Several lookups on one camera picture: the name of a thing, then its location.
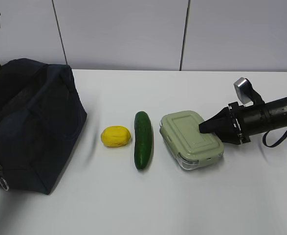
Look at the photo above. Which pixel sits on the green cucumber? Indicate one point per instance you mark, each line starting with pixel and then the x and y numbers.
pixel 143 140

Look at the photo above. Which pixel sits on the dark navy fabric lunch bag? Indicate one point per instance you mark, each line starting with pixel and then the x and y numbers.
pixel 41 118

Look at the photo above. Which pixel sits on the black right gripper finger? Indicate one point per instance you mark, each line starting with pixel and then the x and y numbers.
pixel 229 135
pixel 221 122

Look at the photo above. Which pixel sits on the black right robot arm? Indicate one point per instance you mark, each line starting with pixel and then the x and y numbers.
pixel 265 117

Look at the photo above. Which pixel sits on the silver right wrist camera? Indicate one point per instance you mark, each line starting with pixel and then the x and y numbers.
pixel 243 89

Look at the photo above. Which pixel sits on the yellow lemon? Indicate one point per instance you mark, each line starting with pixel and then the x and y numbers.
pixel 115 136

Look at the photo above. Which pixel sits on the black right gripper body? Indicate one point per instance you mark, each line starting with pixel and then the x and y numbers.
pixel 237 113

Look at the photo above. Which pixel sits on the green lidded glass food container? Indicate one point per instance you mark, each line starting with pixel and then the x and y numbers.
pixel 190 148

